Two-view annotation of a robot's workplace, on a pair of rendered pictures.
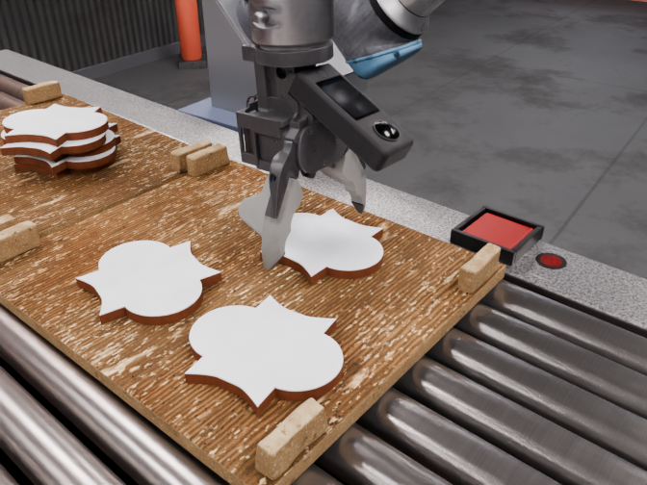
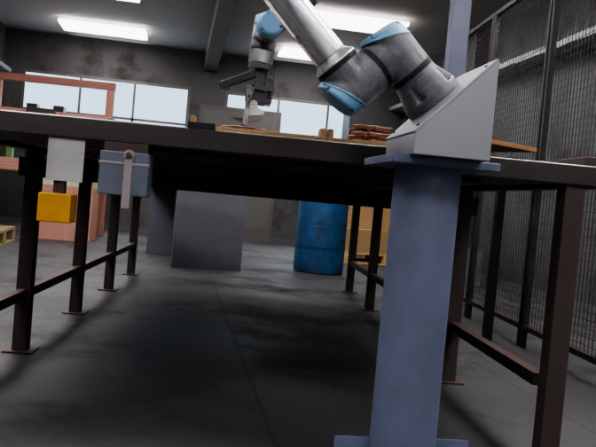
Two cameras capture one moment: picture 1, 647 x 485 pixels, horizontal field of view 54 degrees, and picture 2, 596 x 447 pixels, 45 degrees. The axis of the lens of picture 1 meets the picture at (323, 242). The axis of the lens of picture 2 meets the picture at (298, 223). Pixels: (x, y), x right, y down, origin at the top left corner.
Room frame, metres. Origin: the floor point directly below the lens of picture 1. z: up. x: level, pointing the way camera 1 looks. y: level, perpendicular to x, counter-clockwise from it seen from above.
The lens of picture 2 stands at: (2.28, -1.45, 0.74)
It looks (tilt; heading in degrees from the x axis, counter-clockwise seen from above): 2 degrees down; 135
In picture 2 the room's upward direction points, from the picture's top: 5 degrees clockwise
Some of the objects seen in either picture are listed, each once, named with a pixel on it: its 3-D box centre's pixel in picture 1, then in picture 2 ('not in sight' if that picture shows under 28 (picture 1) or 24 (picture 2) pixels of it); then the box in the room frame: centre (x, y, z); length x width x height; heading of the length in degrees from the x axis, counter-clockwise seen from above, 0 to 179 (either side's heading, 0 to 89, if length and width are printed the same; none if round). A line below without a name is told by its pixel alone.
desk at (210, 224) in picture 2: not in sight; (192, 223); (-3.92, 3.19, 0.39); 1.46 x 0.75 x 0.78; 157
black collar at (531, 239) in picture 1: (497, 234); (201, 126); (0.61, -0.19, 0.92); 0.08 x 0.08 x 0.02; 49
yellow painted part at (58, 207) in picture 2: not in sight; (59, 179); (0.37, -0.49, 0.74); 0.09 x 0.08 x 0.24; 49
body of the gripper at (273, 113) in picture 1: (293, 107); (259, 85); (0.58, 0.03, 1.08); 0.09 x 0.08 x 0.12; 50
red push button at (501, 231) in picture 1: (497, 235); not in sight; (0.61, -0.19, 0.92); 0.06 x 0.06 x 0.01; 49
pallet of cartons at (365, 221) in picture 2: not in sight; (378, 235); (-3.85, 6.25, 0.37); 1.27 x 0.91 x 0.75; 55
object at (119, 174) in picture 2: not in sight; (125, 176); (0.49, -0.35, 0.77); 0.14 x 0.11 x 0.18; 49
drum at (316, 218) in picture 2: not in sight; (321, 233); (-2.99, 4.19, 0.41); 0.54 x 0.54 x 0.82
